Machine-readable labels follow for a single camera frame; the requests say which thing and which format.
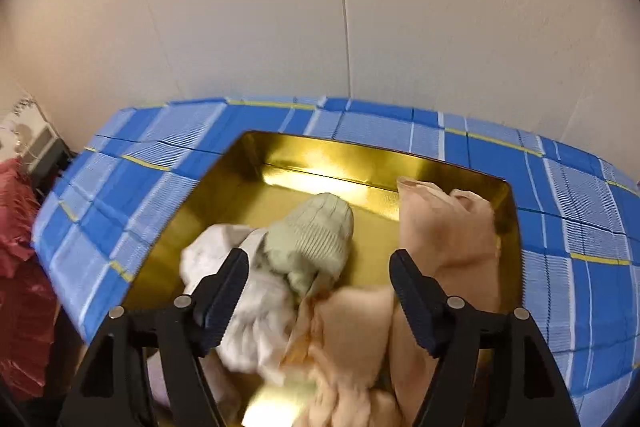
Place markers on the dark red box gold inside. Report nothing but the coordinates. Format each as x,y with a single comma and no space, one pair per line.
300,167

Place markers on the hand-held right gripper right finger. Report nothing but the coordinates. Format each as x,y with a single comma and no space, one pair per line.
415,302

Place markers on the white cluttered shelf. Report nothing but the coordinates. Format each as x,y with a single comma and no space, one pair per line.
42,142

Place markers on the red shiny cloth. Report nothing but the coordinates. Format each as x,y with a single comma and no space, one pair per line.
20,307

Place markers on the white cloth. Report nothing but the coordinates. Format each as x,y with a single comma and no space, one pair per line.
260,322

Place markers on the peach cloth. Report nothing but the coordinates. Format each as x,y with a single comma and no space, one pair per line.
450,227

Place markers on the blue plaid blanket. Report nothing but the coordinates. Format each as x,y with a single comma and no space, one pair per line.
575,207

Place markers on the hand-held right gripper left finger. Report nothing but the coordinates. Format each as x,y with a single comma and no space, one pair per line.
225,302

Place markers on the pale green knitted sock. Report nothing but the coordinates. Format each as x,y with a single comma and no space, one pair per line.
310,232

